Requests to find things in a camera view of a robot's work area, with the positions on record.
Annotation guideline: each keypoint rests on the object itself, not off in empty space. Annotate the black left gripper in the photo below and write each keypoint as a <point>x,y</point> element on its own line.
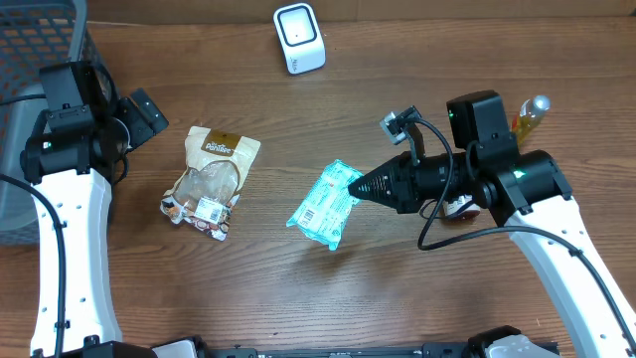
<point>143,129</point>

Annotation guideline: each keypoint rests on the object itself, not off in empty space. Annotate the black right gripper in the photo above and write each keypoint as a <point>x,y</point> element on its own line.
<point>403,183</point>

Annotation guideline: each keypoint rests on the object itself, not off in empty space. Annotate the teal snack packet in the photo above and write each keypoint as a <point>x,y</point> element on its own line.
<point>323,214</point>

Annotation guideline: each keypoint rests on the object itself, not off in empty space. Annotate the green lid jar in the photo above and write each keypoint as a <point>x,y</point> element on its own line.
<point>460,208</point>

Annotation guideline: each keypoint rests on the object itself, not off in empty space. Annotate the beige brown snack packet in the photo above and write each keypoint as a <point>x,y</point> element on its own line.
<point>217,165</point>

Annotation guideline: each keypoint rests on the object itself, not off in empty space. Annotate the silver capped amber bottle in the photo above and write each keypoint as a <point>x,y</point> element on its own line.
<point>531,114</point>

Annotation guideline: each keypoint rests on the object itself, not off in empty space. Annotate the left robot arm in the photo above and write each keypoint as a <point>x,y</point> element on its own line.
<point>69,164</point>

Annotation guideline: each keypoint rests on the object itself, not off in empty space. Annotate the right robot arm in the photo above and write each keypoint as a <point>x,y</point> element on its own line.
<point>529,199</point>

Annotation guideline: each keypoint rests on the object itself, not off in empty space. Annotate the white barcode scanner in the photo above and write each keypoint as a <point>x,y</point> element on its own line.
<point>300,38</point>

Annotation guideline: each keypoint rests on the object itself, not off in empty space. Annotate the grey plastic shopping basket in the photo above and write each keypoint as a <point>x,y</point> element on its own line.
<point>35,34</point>

